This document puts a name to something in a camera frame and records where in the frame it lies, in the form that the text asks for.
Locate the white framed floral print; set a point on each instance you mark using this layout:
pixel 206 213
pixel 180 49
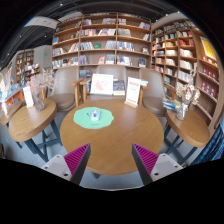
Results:
pixel 101 84

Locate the green cloud-shaped mouse pad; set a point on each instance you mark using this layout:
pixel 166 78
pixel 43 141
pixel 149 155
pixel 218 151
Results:
pixel 81 120

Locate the wide wooden bookshelf with books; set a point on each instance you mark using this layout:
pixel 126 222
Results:
pixel 100 40

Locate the translucent blue computer mouse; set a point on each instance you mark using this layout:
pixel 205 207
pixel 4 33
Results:
pixel 95 115

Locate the round wooden side table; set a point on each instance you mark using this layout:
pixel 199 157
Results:
pixel 30 121
pixel 188 130
pixel 8 115

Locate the small white card sign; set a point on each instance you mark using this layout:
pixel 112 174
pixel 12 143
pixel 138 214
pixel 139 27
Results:
pixel 28 96

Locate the brown upholstered wooden armchair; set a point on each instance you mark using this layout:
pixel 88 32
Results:
pixel 153 100
pixel 106 69
pixel 63 98

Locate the dark blue book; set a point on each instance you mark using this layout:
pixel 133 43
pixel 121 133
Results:
pixel 119 88

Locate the glass vase with dried flowers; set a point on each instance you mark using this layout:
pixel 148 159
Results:
pixel 39 101
pixel 181 111

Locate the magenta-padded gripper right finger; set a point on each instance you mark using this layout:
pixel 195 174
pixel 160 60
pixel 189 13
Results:
pixel 146 159

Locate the stack of colourful books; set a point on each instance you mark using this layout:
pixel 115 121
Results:
pixel 170 104

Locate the white sign on wooden base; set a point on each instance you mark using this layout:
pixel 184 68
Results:
pixel 133 90

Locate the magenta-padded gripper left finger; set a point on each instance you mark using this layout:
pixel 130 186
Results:
pixel 76 160

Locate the small distant wooden bookshelf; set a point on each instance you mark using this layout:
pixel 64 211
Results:
pixel 24 65

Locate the tall angled wooden bookshelf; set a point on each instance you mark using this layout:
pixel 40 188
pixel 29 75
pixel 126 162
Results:
pixel 186 56

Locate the stack of pale blue books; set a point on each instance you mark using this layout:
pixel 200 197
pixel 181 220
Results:
pixel 144 82

